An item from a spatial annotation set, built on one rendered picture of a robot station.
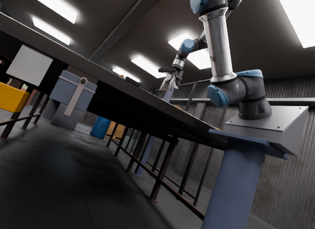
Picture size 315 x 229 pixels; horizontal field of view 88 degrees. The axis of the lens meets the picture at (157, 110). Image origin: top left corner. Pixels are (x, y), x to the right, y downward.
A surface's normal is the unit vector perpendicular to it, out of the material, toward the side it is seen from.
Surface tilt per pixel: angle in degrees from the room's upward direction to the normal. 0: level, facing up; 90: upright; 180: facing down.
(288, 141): 90
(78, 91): 90
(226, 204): 90
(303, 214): 90
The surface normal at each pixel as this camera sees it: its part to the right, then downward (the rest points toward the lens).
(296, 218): -0.76, -0.39
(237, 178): -0.37, -0.30
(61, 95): 0.47, 0.03
